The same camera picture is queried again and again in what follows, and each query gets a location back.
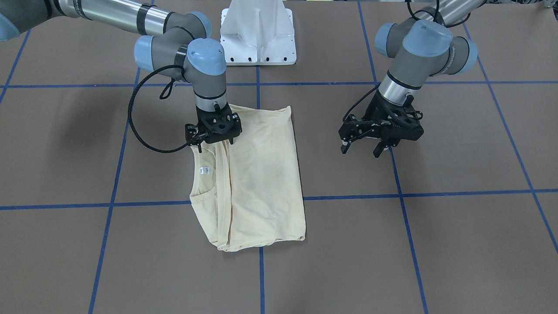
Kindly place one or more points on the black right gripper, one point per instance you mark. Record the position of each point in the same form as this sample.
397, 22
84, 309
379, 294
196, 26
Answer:
192, 132

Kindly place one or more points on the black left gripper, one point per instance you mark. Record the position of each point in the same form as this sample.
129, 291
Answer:
369, 114

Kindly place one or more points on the beige long sleeve printed shirt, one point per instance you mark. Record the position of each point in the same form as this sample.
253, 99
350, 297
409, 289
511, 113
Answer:
248, 194

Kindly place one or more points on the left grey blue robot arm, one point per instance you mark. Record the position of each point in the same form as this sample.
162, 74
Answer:
421, 47

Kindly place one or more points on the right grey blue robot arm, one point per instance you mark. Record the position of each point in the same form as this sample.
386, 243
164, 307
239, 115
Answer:
178, 46

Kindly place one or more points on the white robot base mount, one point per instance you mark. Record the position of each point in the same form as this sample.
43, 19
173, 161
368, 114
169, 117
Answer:
258, 32

